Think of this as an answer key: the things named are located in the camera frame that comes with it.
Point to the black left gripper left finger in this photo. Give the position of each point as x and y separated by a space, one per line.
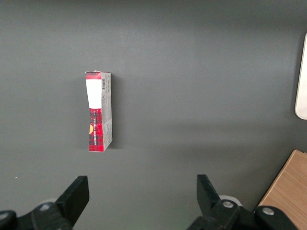
60 213

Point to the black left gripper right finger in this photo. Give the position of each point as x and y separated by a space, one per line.
216 215

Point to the wooden drawer cabinet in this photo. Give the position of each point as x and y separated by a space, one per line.
287 187

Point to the red plaid cardboard box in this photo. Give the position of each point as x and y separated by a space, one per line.
96 95

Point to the grey table mat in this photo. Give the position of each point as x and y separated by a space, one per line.
180 72

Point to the beige plastic tray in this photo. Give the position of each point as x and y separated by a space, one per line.
302 83

